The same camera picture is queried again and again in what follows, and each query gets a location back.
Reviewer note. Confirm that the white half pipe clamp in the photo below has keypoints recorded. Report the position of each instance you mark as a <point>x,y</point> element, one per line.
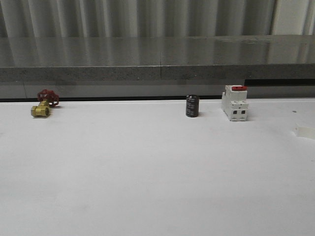
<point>304,131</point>

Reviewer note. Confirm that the black cylindrical capacitor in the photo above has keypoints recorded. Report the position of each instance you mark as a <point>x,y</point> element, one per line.
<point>192,106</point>

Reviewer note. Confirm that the grey stone ledge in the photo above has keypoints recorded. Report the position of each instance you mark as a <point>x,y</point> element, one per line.
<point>251,60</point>

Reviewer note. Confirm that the brass valve red handwheel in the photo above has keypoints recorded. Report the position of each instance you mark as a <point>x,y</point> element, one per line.
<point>47,99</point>

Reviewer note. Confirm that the white circuit breaker red switch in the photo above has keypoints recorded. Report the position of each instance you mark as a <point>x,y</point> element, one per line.
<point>233,102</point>

